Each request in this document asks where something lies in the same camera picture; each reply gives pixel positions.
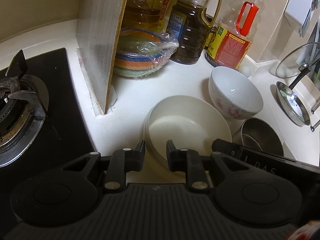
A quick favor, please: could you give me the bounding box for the pale egg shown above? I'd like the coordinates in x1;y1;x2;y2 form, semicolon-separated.
237;65;251;78

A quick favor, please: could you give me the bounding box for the clear bottle of yellow oil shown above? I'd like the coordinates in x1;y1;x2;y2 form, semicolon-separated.
122;0;173;33

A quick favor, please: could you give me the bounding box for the stainless steel bowl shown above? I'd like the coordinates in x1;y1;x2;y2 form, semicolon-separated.
232;117;285;158

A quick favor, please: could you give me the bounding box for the wall-mounted appliance box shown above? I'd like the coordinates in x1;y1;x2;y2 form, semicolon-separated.
284;0;313;30

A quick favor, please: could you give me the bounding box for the black gas stove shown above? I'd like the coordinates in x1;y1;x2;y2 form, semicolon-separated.
0;47;102;180

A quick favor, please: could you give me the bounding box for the cream ribbed bowl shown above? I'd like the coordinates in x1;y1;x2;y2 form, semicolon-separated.
143;95;232;178

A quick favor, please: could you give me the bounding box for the glass pot lid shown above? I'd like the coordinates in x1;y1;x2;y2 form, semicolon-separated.
276;42;320;90

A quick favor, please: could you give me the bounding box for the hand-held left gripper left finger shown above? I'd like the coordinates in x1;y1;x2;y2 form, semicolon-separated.
59;139;146;193

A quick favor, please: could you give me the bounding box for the metal dish rack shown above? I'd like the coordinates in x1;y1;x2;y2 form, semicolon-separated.
309;90;320;132

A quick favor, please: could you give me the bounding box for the wooden cutting board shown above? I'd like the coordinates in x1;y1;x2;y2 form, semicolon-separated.
76;0;133;117

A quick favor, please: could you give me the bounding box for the large dark oil bottle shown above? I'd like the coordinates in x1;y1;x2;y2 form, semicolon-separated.
169;0;223;65

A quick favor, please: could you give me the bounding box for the metal stove burner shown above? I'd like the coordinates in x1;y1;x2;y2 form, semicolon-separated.
0;49;49;168

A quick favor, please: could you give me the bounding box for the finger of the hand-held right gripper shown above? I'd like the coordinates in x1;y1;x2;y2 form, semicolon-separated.
212;139;242;156

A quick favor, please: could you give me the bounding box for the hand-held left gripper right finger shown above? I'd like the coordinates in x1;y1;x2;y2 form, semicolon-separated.
166;139;241;191

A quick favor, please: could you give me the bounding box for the white bowl with pink flowers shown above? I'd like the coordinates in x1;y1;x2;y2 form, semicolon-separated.
209;66;264;120

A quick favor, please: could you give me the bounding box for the small steel ladle pan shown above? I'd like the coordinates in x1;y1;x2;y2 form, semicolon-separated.
276;81;311;127

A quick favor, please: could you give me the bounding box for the red-handled sauce bottle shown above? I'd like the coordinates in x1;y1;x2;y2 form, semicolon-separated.
206;0;265;70

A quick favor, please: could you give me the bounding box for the wrapped stack of colourful plates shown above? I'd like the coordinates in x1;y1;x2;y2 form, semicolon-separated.
114;27;180;78

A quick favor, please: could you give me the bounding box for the small dark sauce jar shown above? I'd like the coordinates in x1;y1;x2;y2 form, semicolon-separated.
205;15;220;53

